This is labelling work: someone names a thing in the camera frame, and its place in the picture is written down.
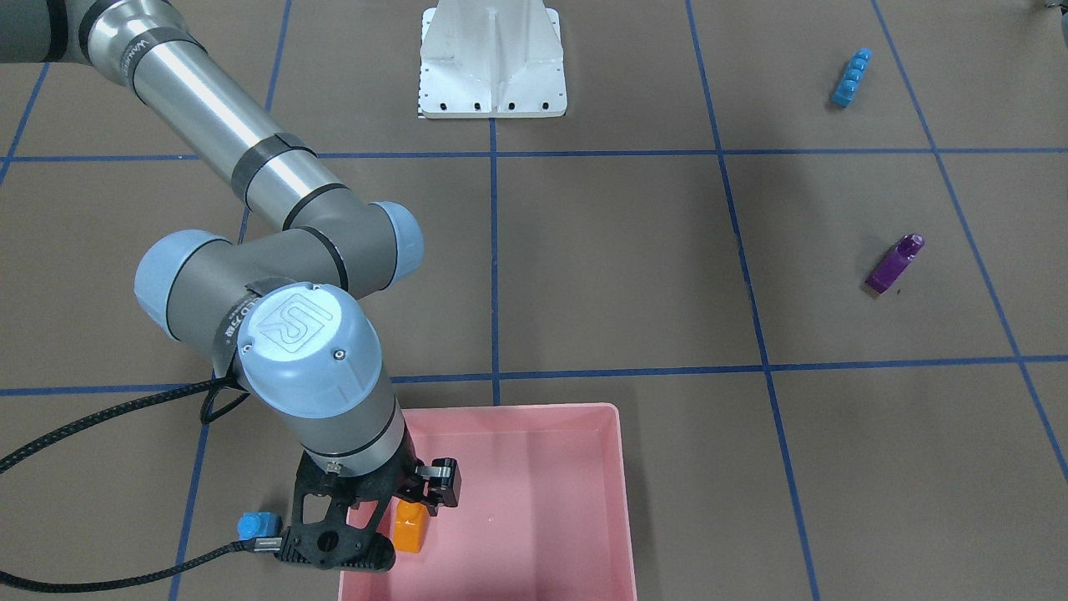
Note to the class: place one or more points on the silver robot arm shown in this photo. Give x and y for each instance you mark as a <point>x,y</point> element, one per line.
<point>278,317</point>

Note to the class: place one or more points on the long blue toy block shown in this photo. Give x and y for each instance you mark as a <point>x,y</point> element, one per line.
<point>852,76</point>

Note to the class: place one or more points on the orange toy block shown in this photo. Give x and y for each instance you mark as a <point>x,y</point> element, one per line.
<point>410,527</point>

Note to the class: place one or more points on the purple toy block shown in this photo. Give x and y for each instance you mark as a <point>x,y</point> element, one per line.
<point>896,260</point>

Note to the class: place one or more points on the pink plastic box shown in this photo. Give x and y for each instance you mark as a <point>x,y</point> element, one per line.
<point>542,515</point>

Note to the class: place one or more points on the white metal mount base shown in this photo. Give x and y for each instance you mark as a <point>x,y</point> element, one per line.
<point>491,60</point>

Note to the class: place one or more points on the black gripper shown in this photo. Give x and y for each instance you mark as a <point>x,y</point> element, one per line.
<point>443,482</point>

